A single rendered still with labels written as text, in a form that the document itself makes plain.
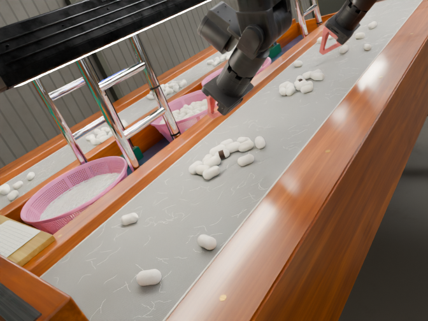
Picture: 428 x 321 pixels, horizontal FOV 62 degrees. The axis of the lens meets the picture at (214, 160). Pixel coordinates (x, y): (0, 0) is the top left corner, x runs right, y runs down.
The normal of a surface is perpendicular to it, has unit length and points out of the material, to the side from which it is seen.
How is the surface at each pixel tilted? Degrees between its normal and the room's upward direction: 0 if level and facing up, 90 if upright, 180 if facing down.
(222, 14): 48
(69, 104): 90
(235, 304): 0
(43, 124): 90
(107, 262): 0
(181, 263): 0
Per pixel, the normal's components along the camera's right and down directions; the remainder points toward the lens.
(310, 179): -0.34, -0.84
